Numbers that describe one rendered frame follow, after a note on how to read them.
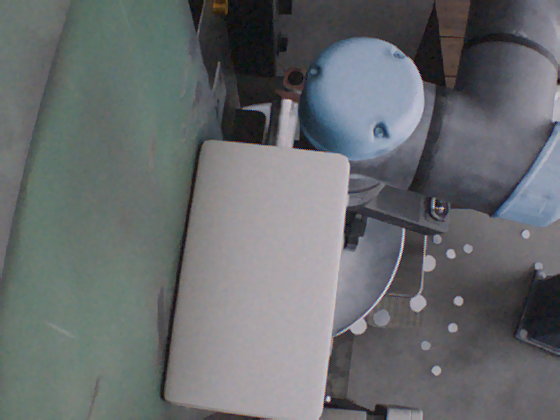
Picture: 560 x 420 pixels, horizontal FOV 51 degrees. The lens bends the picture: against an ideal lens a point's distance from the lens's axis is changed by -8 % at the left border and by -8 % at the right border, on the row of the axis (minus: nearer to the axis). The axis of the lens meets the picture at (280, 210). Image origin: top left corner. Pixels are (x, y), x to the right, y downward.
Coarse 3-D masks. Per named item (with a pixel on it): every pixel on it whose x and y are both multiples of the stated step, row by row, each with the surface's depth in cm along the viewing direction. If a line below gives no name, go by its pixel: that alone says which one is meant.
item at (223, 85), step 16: (192, 0) 37; (208, 0) 38; (224, 0) 39; (192, 16) 36; (208, 16) 38; (224, 16) 44; (208, 32) 39; (224, 32) 45; (208, 48) 40; (224, 48) 46; (208, 64) 41; (224, 64) 47; (224, 80) 48; (224, 96) 49; (224, 112) 50; (240, 112) 56; (256, 112) 56; (224, 128) 51; (240, 128) 55; (256, 128) 55
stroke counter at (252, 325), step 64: (192, 192) 16; (256, 192) 16; (320, 192) 16; (192, 256) 16; (256, 256) 16; (320, 256) 16; (192, 320) 15; (256, 320) 15; (320, 320) 15; (192, 384) 15; (256, 384) 15; (320, 384) 15
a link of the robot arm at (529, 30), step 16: (480, 0) 43; (496, 0) 42; (512, 0) 41; (528, 0) 41; (544, 0) 41; (480, 16) 42; (496, 16) 41; (512, 16) 41; (528, 16) 41; (544, 16) 41; (480, 32) 42; (496, 32) 41; (512, 32) 40; (528, 32) 40; (544, 32) 41; (464, 48) 43; (544, 48) 40
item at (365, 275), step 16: (368, 224) 73; (384, 224) 72; (368, 240) 72; (384, 240) 72; (400, 240) 72; (352, 256) 72; (368, 256) 72; (384, 256) 72; (400, 256) 71; (352, 272) 71; (368, 272) 71; (384, 272) 71; (352, 288) 71; (368, 288) 71; (384, 288) 71; (336, 304) 70; (352, 304) 70; (368, 304) 70; (336, 320) 70; (352, 320) 70
